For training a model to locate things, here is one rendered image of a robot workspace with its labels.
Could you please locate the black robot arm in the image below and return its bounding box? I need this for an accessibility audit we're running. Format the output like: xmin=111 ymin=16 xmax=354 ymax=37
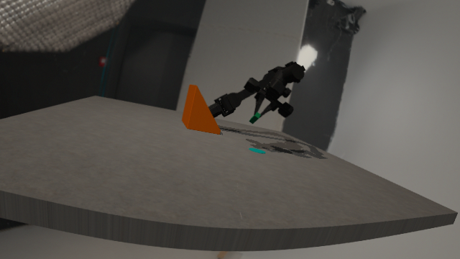
xmin=208 ymin=61 xmax=305 ymax=118

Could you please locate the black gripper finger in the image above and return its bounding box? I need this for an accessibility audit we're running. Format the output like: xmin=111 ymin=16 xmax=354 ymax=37
xmin=254 ymin=91 xmax=266 ymax=115
xmin=260 ymin=101 xmax=279 ymax=117

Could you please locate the green rectangular post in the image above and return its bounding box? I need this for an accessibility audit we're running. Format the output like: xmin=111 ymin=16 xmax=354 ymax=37
xmin=249 ymin=112 xmax=261 ymax=124

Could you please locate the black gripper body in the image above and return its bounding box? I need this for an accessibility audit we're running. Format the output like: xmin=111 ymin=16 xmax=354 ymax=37
xmin=244 ymin=78 xmax=293 ymax=117

